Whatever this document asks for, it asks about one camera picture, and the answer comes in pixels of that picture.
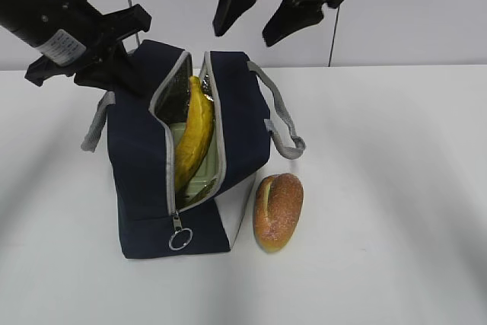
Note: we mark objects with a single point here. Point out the yellow banana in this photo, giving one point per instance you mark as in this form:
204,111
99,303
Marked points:
194,141

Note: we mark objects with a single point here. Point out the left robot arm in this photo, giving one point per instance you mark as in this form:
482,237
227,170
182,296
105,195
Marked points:
24,18

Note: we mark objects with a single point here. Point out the green lunch box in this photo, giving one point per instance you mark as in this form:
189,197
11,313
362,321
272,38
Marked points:
203,178

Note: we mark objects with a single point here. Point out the brown bread roll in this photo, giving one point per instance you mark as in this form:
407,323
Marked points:
277,209

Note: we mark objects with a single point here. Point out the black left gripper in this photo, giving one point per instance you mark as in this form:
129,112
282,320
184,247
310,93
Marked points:
89,46

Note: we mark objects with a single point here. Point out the navy blue lunch bag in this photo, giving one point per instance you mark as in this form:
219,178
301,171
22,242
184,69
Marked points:
250,121

